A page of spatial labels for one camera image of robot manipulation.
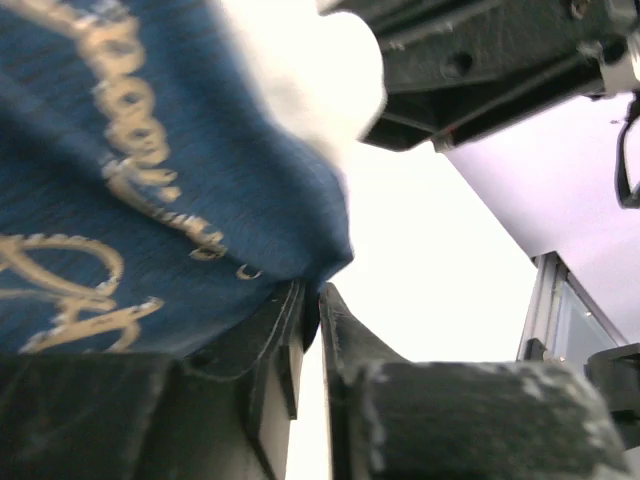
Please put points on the aluminium frame rail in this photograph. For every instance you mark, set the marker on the aluminium frame rail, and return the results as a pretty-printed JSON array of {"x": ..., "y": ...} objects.
[{"x": 563, "y": 322}]

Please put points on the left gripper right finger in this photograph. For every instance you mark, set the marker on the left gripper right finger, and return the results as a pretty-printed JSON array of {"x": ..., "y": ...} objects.
[{"x": 371, "y": 398}]

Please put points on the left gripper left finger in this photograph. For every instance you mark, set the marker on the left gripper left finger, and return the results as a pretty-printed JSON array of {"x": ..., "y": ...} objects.
[{"x": 263, "y": 357}]

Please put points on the white pillow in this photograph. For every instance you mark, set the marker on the white pillow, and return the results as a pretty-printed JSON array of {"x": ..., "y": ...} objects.
[{"x": 319, "y": 77}]

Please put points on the dark blue embroidered pillowcase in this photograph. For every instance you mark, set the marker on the dark blue embroidered pillowcase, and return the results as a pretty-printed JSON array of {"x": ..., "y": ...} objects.
[{"x": 147, "y": 204}]

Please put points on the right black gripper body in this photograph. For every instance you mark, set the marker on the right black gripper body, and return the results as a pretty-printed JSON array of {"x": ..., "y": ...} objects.
[{"x": 456, "y": 71}]

